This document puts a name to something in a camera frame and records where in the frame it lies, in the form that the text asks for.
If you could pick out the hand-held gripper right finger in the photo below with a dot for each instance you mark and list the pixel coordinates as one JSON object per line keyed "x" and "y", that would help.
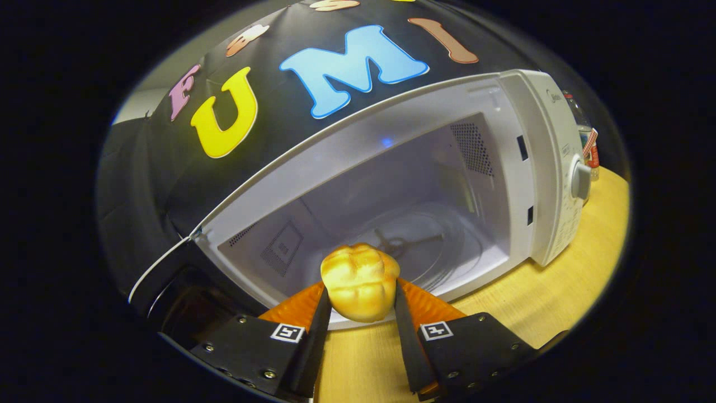
{"x": 411, "y": 347}

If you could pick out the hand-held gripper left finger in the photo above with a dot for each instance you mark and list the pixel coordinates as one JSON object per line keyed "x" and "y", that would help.
{"x": 313, "y": 347}

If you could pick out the golden bread bun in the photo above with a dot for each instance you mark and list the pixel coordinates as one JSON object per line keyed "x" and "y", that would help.
{"x": 358, "y": 280}

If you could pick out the white microwave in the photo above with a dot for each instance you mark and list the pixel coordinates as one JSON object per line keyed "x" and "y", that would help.
{"x": 548, "y": 168}

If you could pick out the glass turntable plate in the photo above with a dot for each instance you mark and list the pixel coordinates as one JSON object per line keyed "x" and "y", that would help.
{"x": 447, "y": 252}

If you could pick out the clear plastic bottle red label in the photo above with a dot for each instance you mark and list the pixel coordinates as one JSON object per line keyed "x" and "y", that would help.
{"x": 587, "y": 151}

